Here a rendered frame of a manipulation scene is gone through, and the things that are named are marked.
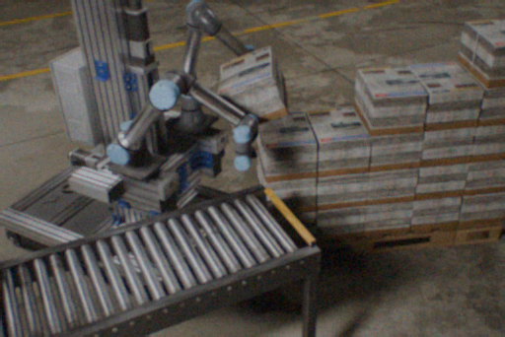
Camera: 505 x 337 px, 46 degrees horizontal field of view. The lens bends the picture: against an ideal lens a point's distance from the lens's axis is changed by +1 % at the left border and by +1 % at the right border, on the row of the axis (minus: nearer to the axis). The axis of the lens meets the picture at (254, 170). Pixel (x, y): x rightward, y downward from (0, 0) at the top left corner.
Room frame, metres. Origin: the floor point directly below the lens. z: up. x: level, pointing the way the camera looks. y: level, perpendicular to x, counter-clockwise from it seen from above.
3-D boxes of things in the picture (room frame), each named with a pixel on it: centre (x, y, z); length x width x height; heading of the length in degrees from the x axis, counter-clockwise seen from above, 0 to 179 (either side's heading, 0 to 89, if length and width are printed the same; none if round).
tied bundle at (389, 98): (2.89, -0.75, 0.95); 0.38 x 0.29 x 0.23; 5
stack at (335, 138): (2.88, -0.61, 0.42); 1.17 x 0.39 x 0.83; 96
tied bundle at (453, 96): (2.92, -1.04, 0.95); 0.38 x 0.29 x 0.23; 6
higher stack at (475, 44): (2.96, -1.33, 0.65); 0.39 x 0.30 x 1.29; 6
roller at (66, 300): (1.68, 0.76, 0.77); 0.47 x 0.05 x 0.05; 24
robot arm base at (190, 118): (2.97, 0.34, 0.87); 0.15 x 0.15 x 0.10
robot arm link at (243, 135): (2.28, 0.04, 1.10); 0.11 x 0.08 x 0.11; 166
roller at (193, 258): (1.89, 0.29, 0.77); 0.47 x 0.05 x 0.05; 24
